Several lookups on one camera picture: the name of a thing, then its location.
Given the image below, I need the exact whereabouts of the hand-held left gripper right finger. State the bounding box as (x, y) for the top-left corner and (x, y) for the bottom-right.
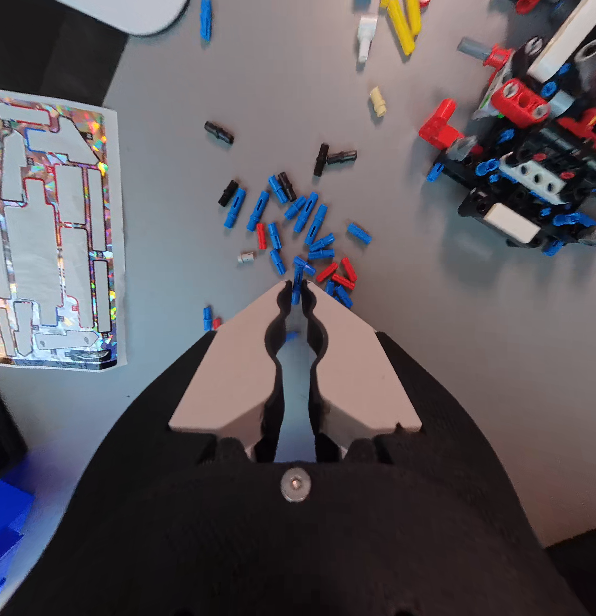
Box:
(301, 280), (423, 461)

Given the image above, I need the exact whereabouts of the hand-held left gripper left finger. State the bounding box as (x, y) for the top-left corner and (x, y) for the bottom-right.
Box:
(168, 280), (294, 461)

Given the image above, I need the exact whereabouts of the pile of small plastic pins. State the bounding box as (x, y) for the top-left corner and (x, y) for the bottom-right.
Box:
(203, 143), (373, 343)

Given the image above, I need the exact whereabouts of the white desk lamp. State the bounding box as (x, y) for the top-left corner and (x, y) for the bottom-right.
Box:
(55, 0), (190, 37)

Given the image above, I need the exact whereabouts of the holographic sticker sheet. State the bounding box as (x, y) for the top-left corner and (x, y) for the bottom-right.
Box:
(0, 89), (128, 372)

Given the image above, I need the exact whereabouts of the blue storage bin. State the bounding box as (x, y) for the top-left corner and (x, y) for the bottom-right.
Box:
(0, 455), (36, 616)

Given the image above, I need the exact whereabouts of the toy brick race car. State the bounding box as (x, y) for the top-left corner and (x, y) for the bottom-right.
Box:
(417, 0), (596, 257)

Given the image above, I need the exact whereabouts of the white plastic connector piece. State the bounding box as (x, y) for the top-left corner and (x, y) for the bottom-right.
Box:
(357, 13), (379, 62)

